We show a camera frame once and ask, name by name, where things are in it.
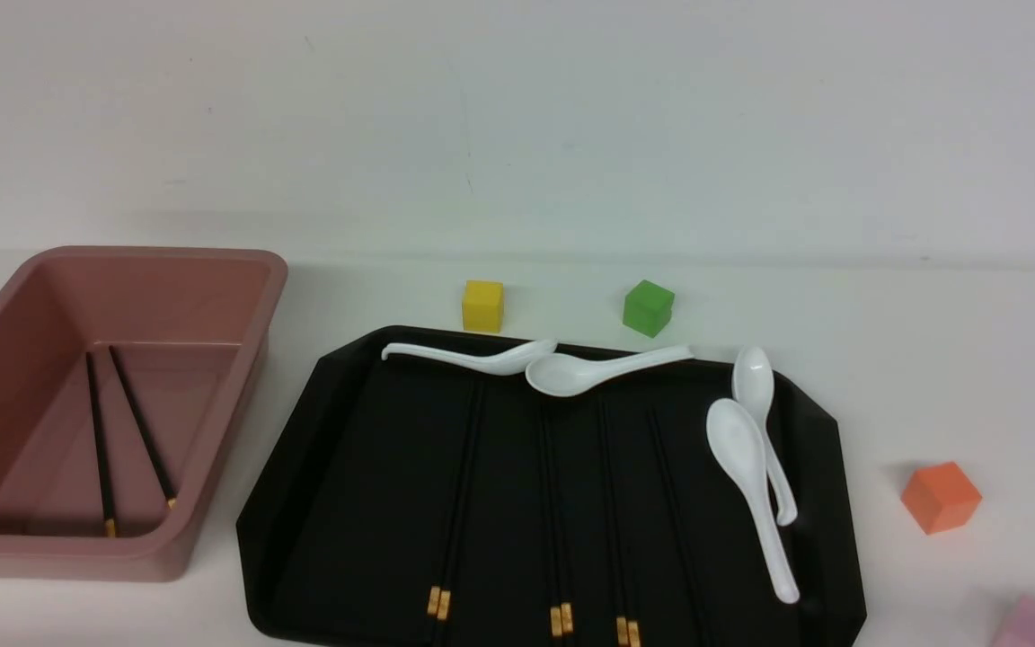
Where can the orange cube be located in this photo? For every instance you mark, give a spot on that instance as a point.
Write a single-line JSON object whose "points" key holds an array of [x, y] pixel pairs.
{"points": [[941, 497]]}

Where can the black serving tray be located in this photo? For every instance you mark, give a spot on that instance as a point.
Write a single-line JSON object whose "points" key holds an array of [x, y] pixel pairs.
{"points": [[342, 537]]}

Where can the pink plastic bin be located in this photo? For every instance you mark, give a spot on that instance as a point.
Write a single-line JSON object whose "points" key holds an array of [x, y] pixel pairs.
{"points": [[191, 326]]}

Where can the pink cube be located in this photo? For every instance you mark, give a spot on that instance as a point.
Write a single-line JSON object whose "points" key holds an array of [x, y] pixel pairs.
{"points": [[1018, 626]]}

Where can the green cube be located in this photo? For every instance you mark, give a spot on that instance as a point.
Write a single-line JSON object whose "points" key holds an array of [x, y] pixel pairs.
{"points": [[648, 308]]}

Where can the black chopstick in bin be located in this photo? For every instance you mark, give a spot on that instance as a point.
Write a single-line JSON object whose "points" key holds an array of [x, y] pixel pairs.
{"points": [[158, 464], [110, 523]]}

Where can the black chopstick in bin right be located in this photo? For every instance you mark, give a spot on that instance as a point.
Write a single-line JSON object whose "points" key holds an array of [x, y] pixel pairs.
{"points": [[158, 464]]}

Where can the yellow cube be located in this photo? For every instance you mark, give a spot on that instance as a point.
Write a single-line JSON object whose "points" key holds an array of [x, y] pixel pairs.
{"points": [[483, 306]]}

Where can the white ceramic soup spoon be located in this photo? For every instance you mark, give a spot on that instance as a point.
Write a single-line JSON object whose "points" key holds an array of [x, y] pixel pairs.
{"points": [[504, 364], [752, 384], [565, 376], [738, 448]]}

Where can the black chopstick in bin left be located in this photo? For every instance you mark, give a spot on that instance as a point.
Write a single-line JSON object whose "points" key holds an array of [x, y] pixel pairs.
{"points": [[110, 523]]}

